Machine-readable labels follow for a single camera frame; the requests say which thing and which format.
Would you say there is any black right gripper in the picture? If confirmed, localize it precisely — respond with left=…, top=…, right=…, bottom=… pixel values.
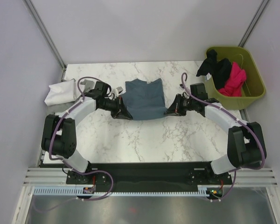
left=164, top=94, right=196, bottom=117

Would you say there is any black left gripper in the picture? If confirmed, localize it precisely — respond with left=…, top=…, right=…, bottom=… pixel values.
left=98, top=96, right=132, bottom=120

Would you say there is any blue-grey t-shirt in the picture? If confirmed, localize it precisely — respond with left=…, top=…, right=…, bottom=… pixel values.
left=122, top=78, right=167, bottom=121

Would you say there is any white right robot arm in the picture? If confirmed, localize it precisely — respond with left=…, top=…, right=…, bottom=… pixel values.
left=164, top=83, right=266, bottom=184

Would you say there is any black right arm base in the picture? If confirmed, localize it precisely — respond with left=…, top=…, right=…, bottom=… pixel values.
left=189, top=168, right=232, bottom=185

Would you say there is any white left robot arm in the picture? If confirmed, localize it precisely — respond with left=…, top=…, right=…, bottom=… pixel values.
left=41, top=81, right=133, bottom=183

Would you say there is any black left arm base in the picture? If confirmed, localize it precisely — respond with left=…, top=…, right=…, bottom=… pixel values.
left=66, top=171, right=110, bottom=185

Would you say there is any black t-shirt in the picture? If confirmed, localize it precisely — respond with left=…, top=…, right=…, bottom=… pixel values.
left=196, top=49, right=232, bottom=90

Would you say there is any pink t-shirt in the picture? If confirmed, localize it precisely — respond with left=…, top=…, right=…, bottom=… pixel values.
left=218, top=62, right=247, bottom=97

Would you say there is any olive green plastic bin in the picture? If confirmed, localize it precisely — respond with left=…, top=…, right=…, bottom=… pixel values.
left=203, top=46, right=266, bottom=110

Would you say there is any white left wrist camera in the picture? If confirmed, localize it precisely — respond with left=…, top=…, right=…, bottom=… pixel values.
left=114, top=86, right=124, bottom=97

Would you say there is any light blue cable duct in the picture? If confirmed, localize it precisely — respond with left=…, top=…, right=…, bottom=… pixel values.
left=33, top=186, right=218, bottom=196

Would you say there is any aluminium frame rail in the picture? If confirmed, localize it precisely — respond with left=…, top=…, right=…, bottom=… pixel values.
left=23, top=168, right=277, bottom=187

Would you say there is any left aluminium corner post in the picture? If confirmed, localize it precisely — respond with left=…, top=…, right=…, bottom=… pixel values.
left=23, top=0, right=67, bottom=70

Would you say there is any aluminium corner post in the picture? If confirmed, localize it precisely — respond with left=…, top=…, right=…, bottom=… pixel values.
left=238, top=0, right=271, bottom=48
left=23, top=0, right=67, bottom=70

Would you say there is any right aluminium corner post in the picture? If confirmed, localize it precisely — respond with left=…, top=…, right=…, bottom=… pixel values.
left=238, top=0, right=271, bottom=48

